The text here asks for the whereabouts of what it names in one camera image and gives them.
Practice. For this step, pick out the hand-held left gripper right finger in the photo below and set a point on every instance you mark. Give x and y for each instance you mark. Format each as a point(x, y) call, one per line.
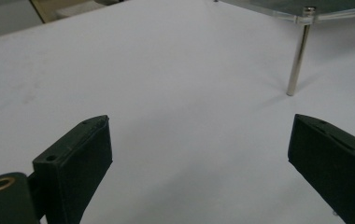
point(334, 165)

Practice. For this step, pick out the white table cover sheet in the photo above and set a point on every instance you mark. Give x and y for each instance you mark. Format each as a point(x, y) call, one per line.
point(166, 93)

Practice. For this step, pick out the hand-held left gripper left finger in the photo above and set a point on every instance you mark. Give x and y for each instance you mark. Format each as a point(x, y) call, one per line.
point(73, 168)

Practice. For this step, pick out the clear acrylic picture frame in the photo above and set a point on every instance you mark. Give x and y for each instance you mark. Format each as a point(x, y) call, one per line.
point(300, 53)

